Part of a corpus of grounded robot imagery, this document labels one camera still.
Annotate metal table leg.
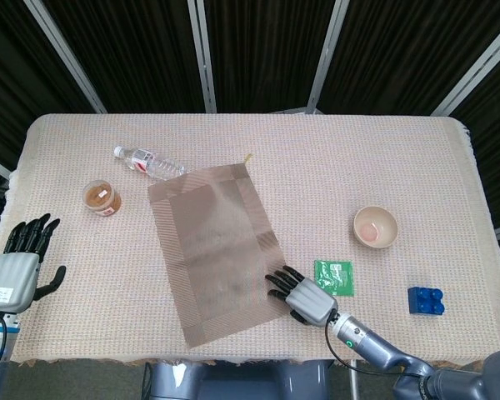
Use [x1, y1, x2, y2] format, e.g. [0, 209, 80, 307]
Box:
[348, 361, 360, 400]

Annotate pink woven tablecloth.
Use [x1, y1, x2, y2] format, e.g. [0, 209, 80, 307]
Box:
[0, 112, 500, 370]

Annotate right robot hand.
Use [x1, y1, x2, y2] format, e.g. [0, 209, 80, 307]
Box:
[264, 265, 340, 328]

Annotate light brown bowl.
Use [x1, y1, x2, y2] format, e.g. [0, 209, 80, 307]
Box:
[353, 205, 399, 250]

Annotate clear jar of rubber bands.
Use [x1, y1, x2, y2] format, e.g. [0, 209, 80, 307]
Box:
[82, 179, 123, 218]

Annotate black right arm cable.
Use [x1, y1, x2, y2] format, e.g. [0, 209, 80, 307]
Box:
[323, 310, 405, 373]

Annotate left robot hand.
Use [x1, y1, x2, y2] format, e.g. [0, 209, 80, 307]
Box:
[0, 213, 67, 313]

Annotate green foil packet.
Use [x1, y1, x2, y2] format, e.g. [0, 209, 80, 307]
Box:
[313, 259, 355, 298]

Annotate white partition post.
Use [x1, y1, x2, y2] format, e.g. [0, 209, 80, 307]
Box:
[429, 18, 500, 117]
[186, 0, 218, 114]
[307, 0, 352, 113]
[23, 0, 108, 114]

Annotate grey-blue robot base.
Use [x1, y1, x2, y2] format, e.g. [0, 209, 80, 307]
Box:
[143, 360, 333, 400]

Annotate brown woven placemat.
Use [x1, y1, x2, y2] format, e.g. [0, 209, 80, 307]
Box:
[147, 162, 288, 347]

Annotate clear plastic water bottle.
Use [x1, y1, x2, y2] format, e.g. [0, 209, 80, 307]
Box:
[112, 145, 188, 183]

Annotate blue toy brick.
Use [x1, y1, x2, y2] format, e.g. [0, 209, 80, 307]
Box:
[407, 286, 446, 317]

